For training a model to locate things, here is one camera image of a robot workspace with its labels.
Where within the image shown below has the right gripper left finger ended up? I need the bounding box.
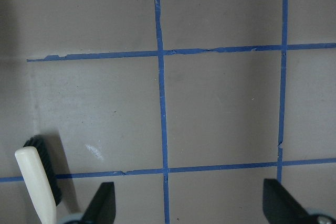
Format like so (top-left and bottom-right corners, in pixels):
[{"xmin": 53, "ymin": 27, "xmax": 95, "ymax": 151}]
[{"xmin": 80, "ymin": 182, "xmax": 116, "ymax": 224}]

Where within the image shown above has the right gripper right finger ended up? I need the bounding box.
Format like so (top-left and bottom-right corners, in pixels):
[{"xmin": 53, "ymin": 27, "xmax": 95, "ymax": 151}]
[{"xmin": 262, "ymin": 178, "xmax": 336, "ymax": 224}]

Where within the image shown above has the beige hand brush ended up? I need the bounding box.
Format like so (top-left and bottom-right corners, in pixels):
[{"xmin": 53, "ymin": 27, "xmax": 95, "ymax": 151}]
[{"xmin": 15, "ymin": 135, "xmax": 62, "ymax": 223}]

